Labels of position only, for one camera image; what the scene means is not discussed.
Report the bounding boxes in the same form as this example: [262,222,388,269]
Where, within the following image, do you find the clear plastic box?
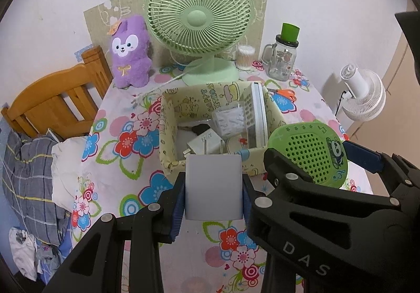
[212,102,247,137]

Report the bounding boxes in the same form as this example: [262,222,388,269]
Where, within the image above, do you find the white square box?
[185,154,244,221]

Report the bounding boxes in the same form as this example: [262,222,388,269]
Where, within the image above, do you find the wooden bed headboard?
[1,45,114,141]

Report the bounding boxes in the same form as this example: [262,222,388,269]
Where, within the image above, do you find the white cloth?
[8,227,38,281]

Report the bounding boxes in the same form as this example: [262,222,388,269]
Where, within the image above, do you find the green desk fan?
[145,0,253,86]

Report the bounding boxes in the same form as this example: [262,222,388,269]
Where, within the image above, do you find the purple plush toy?
[108,15,153,89]

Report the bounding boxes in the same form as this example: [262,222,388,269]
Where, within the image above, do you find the green plastic cup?
[280,23,301,44]

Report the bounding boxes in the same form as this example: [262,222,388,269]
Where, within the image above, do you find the cotton swab container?
[236,45,256,71]

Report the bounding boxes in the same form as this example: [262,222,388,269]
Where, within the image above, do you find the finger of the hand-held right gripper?
[342,140,420,215]
[246,147,394,248]

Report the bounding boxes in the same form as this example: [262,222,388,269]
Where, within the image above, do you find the white fan cable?
[144,60,201,96]

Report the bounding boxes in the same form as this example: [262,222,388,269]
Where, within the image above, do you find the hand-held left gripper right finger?
[242,174,266,224]

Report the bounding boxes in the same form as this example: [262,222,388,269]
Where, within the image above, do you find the black object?
[395,11,420,86]

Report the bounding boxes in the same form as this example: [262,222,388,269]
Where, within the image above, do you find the black power cable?
[334,90,349,114]

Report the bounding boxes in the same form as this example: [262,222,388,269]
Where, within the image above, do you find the blue wall sticker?
[75,44,96,62]

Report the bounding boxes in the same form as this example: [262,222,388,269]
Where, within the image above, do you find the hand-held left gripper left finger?
[43,172,186,293]

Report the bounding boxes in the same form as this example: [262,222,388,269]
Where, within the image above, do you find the white fan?
[339,64,386,122]

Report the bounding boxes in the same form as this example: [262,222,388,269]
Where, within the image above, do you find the glass jar with handle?
[261,36,299,81]

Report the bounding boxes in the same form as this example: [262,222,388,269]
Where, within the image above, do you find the orange handled scissors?
[266,88,296,101]

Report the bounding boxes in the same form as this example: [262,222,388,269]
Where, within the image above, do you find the white charger adapter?
[187,130,227,157]

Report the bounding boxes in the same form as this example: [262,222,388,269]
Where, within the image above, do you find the green perforated case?
[267,120,350,188]

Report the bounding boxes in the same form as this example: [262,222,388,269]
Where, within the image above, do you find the yellow printed fabric basket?
[159,81,287,178]

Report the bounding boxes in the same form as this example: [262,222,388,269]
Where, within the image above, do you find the cream round toy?
[225,135,250,156]

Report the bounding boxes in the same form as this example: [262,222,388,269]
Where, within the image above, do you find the white pillow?
[51,137,91,211]

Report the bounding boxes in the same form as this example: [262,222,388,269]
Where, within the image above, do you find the grey plaid blanket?
[3,130,71,246]

